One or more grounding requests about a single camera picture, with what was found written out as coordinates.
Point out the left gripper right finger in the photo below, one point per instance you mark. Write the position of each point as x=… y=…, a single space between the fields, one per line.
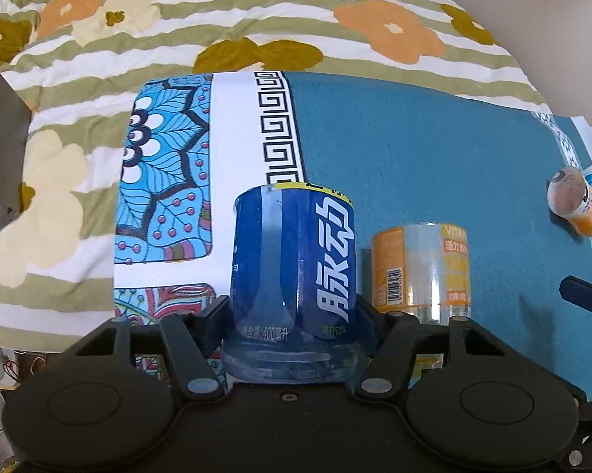
x=388 y=340

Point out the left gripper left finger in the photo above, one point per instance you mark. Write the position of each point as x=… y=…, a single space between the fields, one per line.
x=189 y=340

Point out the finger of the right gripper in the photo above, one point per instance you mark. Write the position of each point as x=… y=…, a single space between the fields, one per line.
x=577 y=291

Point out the blue plastic bottle cup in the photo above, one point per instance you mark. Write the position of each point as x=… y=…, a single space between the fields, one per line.
x=293 y=288

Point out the orange label clear cup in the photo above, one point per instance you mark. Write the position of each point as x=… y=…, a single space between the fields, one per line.
x=422 y=269

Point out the orange cartoon print cup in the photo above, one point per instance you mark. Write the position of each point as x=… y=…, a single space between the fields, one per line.
x=569 y=196

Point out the teal patterned cloth mat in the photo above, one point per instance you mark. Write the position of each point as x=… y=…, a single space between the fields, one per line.
x=402 y=154

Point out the floral striped bed quilt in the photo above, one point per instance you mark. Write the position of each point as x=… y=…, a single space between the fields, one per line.
x=78 y=65

